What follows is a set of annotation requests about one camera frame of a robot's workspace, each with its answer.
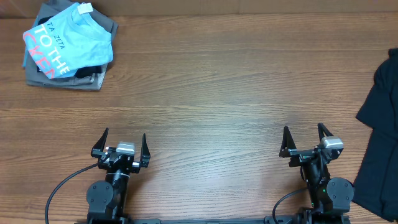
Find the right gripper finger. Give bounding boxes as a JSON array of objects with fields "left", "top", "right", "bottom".
[
  {"left": 280, "top": 126, "right": 297, "bottom": 151},
  {"left": 317, "top": 123, "right": 333, "bottom": 140}
]

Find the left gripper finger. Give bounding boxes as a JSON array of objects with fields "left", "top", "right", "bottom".
[
  {"left": 141, "top": 134, "right": 150, "bottom": 159},
  {"left": 92, "top": 128, "right": 109, "bottom": 151}
]

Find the black t-shirt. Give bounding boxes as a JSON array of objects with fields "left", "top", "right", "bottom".
[{"left": 353, "top": 49, "right": 397, "bottom": 222}]

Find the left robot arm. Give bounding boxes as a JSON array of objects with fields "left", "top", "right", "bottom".
[{"left": 86, "top": 129, "right": 150, "bottom": 223}]

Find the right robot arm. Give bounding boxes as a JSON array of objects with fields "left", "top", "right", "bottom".
[{"left": 272, "top": 123, "right": 354, "bottom": 224}]

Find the folded grey t-shirt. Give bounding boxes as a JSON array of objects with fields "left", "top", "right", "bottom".
[{"left": 22, "top": 0, "right": 108, "bottom": 90}]

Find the folded light blue t-shirt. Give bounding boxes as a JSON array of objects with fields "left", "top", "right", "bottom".
[{"left": 23, "top": 2, "right": 113, "bottom": 79}]

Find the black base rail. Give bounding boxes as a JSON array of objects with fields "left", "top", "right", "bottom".
[{"left": 74, "top": 215, "right": 352, "bottom": 224}]

